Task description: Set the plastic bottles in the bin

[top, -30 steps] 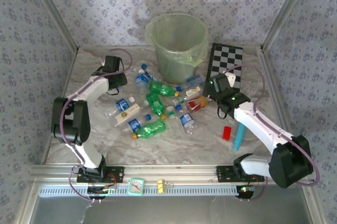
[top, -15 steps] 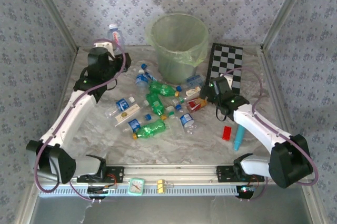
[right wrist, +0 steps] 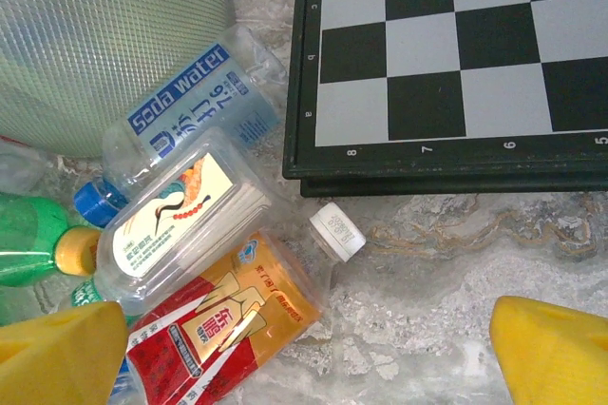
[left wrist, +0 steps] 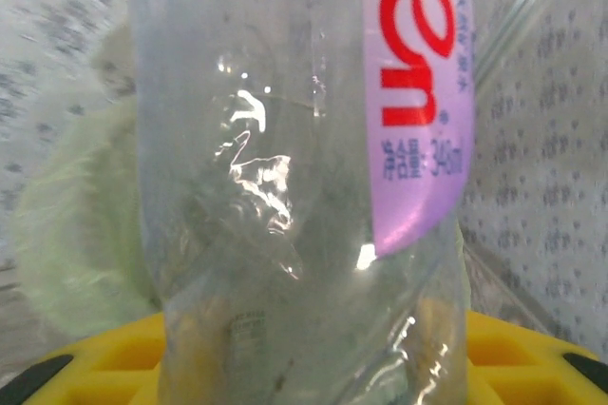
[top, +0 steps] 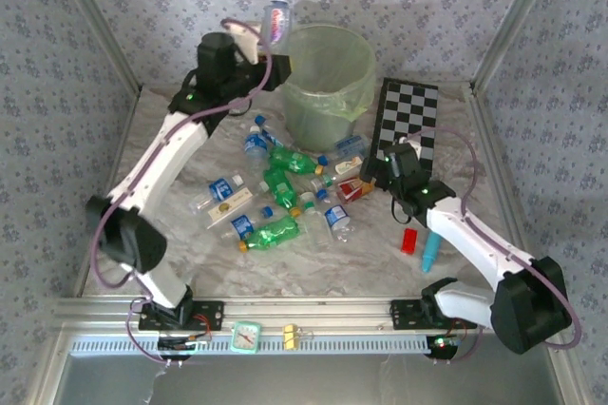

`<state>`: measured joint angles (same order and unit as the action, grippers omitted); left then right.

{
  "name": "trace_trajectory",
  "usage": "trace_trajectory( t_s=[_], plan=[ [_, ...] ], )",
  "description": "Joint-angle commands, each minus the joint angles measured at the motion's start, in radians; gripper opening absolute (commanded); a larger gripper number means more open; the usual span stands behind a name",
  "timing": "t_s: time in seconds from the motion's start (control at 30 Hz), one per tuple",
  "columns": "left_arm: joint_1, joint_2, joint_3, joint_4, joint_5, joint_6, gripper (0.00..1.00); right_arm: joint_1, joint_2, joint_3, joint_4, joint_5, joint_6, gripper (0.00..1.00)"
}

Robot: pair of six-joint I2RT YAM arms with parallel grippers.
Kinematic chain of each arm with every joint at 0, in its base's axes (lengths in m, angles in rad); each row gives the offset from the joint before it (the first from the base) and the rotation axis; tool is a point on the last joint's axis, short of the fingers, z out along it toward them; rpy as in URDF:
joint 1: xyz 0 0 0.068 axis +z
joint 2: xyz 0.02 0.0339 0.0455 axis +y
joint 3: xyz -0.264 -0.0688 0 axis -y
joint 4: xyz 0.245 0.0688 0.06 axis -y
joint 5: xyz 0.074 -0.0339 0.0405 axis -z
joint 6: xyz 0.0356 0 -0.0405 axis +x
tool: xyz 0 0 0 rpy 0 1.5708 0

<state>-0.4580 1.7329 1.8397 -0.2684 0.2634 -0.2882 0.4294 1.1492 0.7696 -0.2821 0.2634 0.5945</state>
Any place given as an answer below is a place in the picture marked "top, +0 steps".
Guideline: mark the clear bottle pale blue label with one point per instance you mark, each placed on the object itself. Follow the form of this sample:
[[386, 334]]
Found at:
[[351, 143]]

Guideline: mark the clear bottle pink label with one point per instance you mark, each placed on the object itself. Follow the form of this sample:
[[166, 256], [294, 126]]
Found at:
[[277, 22]]

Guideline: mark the clear bottle without label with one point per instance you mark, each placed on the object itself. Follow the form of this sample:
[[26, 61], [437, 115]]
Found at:
[[316, 224]]

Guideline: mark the green plastic bottle yellow cap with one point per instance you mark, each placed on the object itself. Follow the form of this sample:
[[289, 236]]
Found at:
[[280, 188], [273, 234], [292, 161]]

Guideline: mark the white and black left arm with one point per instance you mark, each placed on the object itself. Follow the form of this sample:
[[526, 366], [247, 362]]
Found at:
[[161, 158]]

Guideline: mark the green plastic bin liner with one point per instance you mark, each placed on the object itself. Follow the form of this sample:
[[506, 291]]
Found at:
[[354, 108]]

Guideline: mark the translucent plastic bin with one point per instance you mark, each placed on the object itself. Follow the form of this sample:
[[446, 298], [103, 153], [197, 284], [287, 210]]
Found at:
[[323, 124]]

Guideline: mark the red cardboard box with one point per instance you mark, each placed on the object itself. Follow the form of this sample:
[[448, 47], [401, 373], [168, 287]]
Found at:
[[352, 191]]

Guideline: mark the red plastic block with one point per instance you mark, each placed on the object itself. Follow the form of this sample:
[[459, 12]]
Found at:
[[409, 241]]

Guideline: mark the cream printed packet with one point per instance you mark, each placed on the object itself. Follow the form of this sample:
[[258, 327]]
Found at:
[[349, 166]]

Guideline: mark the teal marker pen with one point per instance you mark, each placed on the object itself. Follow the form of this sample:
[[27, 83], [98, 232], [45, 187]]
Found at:
[[430, 253]]

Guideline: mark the black and grey checkerboard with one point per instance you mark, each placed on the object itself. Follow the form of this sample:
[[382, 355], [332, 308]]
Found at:
[[408, 105]]

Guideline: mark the small clear bottle green cap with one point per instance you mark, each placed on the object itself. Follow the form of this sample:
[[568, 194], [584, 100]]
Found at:
[[320, 183]]

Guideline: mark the cream box gold emblem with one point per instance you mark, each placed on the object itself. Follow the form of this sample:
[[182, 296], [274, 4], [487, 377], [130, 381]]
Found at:
[[228, 209]]

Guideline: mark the yellow binder clip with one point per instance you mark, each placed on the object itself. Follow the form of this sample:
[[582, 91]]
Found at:
[[290, 336]]

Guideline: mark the small teal clock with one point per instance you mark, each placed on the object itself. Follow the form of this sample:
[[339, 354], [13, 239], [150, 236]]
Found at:
[[246, 337]]

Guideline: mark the aluminium side rail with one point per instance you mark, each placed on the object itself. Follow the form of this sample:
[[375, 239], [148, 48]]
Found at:
[[121, 139], [491, 139]]

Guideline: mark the aluminium frame post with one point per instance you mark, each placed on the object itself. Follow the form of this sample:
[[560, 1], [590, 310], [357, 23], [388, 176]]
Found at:
[[514, 20], [99, 20]]

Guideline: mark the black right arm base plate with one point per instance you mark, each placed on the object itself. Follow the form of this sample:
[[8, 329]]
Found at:
[[404, 314]]

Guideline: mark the aluminium table rail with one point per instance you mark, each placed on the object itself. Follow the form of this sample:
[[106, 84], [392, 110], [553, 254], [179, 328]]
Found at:
[[309, 312]]

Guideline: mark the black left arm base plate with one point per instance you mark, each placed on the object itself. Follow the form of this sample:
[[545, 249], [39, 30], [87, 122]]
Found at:
[[214, 314]]

